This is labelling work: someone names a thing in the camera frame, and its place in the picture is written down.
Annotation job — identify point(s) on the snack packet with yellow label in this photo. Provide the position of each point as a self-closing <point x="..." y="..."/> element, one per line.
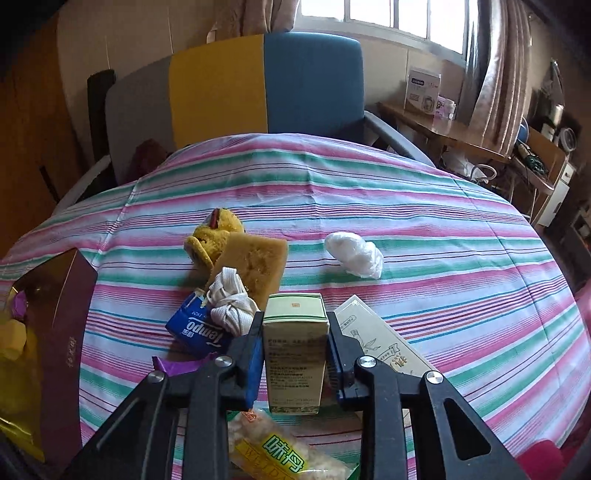
<point x="277" y="452"/>

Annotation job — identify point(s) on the wooden desk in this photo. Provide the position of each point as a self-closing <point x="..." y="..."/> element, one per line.
<point x="415" y="122"/>

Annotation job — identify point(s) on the white knotted cloth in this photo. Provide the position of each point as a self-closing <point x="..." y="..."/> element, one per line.
<point x="228" y="300"/>

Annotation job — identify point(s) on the blue tissue packet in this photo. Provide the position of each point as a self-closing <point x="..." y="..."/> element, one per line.
<point x="194" y="328"/>

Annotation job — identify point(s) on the small pink white box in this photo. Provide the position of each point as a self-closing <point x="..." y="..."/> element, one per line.
<point x="445" y="108"/>

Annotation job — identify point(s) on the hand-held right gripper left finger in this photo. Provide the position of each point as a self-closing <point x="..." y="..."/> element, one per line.
<point x="250" y="369"/>

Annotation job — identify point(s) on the window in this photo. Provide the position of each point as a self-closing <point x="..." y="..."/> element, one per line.
<point x="392" y="18"/>

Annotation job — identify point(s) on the yellow sponge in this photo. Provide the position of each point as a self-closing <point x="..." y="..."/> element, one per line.
<point x="254" y="263"/>

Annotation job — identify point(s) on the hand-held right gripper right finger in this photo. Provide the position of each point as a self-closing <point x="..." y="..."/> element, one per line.
<point x="335" y="369"/>

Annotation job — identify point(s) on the purple wrapper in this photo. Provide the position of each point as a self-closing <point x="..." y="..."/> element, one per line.
<point x="178" y="368"/>

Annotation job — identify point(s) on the grey yellow blue sofa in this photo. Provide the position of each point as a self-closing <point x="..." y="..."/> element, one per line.
<point x="300" y="83"/>

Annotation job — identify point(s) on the wooden wardrobe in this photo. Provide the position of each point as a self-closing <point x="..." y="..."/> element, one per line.
<point x="32" y="138"/>

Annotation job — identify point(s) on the maroon cardboard box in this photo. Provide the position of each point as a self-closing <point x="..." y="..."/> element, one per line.
<point x="64" y="332"/>

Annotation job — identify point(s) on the yellow plastic bag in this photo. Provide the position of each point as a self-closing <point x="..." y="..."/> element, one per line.
<point x="18" y="369"/>

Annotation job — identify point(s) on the white plastic bag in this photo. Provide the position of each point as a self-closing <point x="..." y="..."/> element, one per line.
<point x="353" y="254"/>

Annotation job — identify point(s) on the yellow plush toy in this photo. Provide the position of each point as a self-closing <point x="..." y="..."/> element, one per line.
<point x="217" y="230"/>

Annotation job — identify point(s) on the green beige carton box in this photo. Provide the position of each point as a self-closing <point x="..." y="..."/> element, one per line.
<point x="295" y="350"/>

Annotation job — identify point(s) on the small purple packet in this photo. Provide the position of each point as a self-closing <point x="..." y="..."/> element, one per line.
<point x="21" y="305"/>

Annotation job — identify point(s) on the beige curtain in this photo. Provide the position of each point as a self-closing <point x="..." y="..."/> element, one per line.
<point x="501" y="69"/>
<point x="272" y="14"/>

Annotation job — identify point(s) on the dark red cloth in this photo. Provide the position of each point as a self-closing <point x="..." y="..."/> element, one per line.
<point x="147" y="159"/>

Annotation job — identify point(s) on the white appliance box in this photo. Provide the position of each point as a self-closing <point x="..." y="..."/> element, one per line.
<point x="422" y="90"/>

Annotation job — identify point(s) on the flat beige illustrated box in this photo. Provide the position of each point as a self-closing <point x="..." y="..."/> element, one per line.
<point x="374" y="332"/>

